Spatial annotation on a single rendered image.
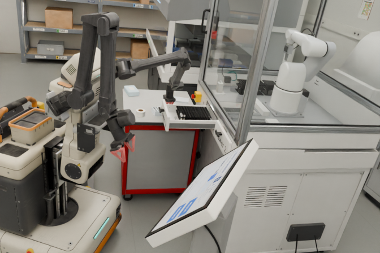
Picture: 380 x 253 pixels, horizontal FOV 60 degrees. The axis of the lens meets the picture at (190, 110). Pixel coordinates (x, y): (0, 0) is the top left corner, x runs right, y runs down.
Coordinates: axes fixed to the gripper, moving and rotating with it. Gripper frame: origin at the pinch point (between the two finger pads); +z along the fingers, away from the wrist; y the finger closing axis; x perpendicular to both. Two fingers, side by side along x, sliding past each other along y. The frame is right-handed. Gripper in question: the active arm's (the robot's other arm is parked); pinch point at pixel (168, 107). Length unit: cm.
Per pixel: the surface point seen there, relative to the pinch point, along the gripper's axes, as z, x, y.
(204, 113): -8.7, -12.9, -30.4
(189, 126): -4.7, 2.4, -37.2
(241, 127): -27, -4, -82
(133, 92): 1.7, 14.4, 37.4
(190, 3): -69, -37, 49
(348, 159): -5, -74, -105
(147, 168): 47, 18, -8
